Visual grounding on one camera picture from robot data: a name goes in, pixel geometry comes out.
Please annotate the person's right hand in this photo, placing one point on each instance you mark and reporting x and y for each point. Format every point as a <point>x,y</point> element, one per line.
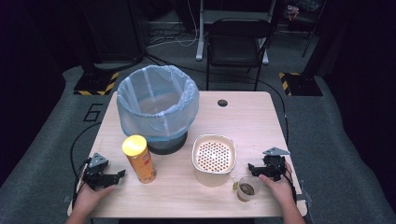
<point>280,189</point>

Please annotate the person's left hand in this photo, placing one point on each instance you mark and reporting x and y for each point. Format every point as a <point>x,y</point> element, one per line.
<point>88,199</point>

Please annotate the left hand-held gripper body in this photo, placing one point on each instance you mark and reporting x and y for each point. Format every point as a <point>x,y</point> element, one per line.
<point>95,174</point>

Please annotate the blue plastic trash bag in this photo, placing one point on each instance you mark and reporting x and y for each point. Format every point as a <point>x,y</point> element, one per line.
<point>157,102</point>

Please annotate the clear plastic cup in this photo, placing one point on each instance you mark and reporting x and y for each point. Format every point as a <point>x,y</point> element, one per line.
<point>252,194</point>

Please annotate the black stand base striped tape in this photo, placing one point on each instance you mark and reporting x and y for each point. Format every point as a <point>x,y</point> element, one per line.
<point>95,82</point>
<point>303,84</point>

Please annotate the black mesh trash bin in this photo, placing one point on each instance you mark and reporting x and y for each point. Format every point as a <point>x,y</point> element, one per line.
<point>168,145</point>

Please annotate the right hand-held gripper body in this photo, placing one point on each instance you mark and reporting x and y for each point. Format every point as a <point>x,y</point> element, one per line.
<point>274,166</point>

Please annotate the black folding chair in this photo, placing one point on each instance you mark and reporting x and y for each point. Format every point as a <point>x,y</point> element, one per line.
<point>238,46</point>

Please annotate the gray table bracket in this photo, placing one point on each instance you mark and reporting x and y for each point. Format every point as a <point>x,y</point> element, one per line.
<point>305,194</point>
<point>66,199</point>

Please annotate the orange chips can yellow lid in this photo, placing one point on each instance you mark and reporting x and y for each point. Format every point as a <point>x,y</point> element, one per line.
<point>140,163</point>

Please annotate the white bowl with perforated strainer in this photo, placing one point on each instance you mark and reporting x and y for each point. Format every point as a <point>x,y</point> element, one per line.
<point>214,157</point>

